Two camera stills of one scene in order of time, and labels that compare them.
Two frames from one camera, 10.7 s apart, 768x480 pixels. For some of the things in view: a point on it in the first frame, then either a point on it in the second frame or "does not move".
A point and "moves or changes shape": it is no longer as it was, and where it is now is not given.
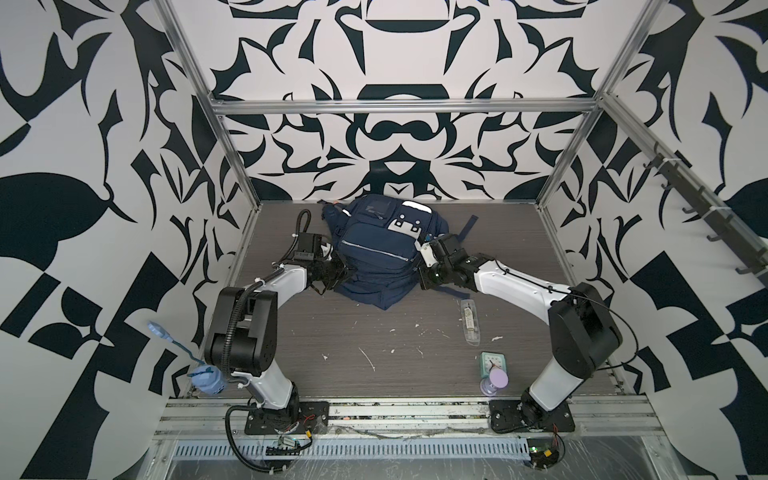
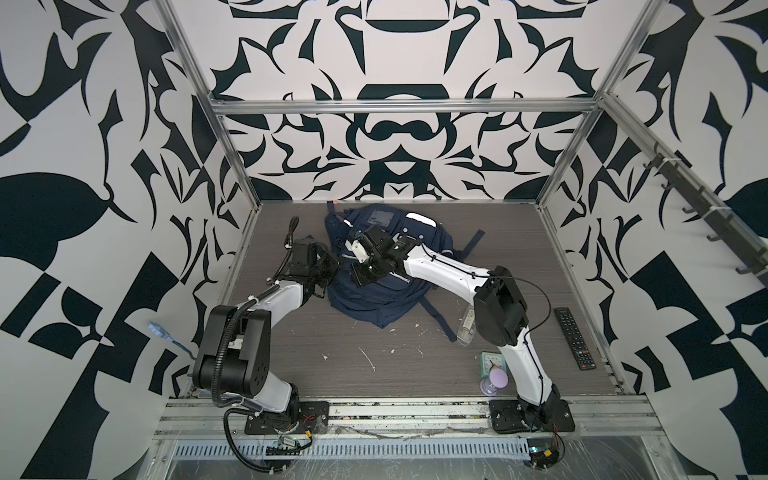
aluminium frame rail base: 215,439 does not move
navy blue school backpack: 378,238 moves or changes shape
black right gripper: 424,279 -> 358,274
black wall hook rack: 717,212 does not move
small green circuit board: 543,452 does not move
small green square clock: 489,360 does not move
